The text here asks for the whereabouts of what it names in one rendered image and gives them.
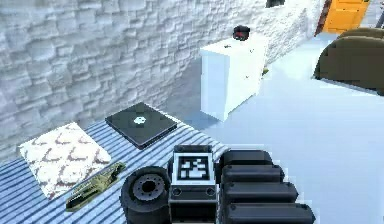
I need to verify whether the black and red indicant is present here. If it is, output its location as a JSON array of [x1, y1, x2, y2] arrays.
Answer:
[[232, 24, 251, 42]]

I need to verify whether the dark olive armchair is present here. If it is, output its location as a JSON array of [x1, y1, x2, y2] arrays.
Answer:
[[313, 27, 384, 97]]

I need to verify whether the black closed laptop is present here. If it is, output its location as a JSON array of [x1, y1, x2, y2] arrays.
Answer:
[[104, 101, 179, 150]]

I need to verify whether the olive green flat object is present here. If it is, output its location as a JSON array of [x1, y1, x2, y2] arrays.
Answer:
[[65, 161, 127, 213]]

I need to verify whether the white patterned pillow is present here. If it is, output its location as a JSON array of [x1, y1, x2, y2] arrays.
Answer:
[[18, 121, 112, 201]]

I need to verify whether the orange room door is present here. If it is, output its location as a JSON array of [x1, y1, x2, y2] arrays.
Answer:
[[322, 0, 371, 35]]

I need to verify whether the white stand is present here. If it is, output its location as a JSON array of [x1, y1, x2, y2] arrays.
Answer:
[[199, 34, 270, 122]]

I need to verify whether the blue striped bed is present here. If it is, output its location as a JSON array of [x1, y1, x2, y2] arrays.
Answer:
[[0, 113, 231, 224]]

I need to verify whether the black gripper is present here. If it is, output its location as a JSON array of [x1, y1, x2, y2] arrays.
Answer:
[[120, 165, 172, 224]]

